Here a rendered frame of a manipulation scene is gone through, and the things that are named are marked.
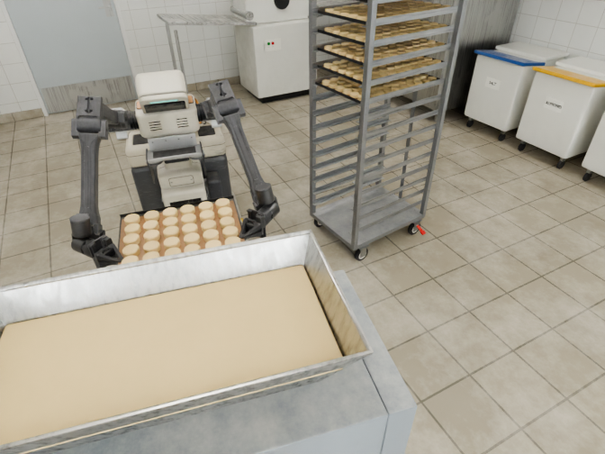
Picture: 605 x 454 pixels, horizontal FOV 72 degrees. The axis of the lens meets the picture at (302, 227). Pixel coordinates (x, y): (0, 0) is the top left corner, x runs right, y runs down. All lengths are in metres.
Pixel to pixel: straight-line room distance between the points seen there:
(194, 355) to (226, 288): 0.14
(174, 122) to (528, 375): 2.08
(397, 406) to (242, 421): 0.24
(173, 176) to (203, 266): 1.48
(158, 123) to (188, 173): 0.29
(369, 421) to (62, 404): 0.44
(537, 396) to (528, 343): 0.31
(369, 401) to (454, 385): 1.53
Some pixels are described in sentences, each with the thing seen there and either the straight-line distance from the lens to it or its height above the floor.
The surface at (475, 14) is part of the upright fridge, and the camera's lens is 4.68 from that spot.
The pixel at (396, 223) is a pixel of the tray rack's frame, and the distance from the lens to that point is 2.83.
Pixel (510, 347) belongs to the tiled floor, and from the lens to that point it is 2.47.
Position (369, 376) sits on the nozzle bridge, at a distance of 0.74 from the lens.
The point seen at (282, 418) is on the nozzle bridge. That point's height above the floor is 1.18.
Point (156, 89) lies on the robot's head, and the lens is 2.00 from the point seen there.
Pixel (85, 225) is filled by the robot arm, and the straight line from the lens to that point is 1.46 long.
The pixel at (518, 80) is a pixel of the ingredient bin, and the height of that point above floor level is 0.61.
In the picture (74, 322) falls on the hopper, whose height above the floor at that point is 1.27.
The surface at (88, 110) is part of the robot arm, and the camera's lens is 1.66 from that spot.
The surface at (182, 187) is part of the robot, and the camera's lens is 2.26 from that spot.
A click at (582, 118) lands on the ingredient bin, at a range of 4.06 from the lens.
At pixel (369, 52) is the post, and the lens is 2.07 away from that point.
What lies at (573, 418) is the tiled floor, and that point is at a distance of 2.35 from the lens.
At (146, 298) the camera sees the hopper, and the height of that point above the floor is 1.27.
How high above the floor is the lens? 1.79
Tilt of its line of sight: 37 degrees down
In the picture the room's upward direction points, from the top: 1 degrees counter-clockwise
